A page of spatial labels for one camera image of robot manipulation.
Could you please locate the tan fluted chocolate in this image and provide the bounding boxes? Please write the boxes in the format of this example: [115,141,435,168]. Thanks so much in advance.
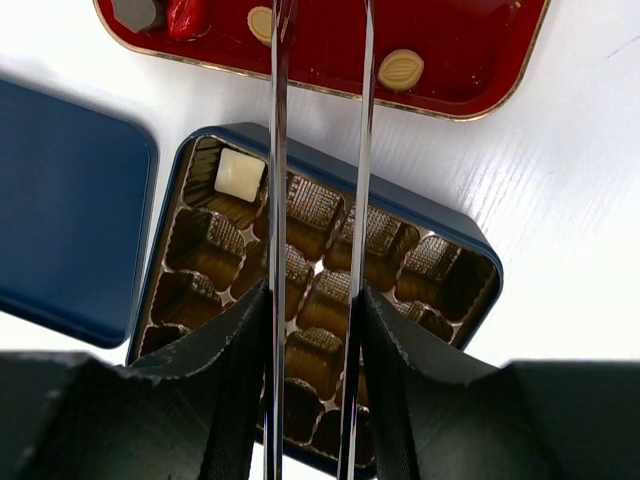
[247,6,272,46]

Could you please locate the red lips chocolate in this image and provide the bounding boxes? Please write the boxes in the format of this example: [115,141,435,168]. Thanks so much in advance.
[167,0,210,41]

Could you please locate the grey heart chocolate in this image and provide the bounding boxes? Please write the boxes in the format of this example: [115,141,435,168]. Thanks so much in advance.
[112,0,165,33]

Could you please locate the metal tongs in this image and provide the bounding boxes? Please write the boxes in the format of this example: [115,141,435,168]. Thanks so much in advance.
[263,1,374,479]

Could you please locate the blue chocolate tin box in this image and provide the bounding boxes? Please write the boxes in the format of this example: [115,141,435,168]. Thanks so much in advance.
[128,123,504,474]

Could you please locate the blue tin lid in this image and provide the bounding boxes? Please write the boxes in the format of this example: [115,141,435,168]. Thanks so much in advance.
[1,79,158,349]

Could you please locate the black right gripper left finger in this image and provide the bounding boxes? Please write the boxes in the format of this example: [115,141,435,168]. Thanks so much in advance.
[1,283,268,479]

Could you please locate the tan oval chocolate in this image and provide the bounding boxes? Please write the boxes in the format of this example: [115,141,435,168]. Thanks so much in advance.
[378,49,424,92]

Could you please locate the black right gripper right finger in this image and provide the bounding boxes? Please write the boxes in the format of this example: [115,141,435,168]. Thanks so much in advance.
[362,288,639,479]

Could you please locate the red tray lid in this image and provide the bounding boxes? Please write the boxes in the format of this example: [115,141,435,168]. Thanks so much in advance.
[94,1,549,121]

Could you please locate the white square chocolate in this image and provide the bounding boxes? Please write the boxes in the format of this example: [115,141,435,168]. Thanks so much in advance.
[214,148,266,203]

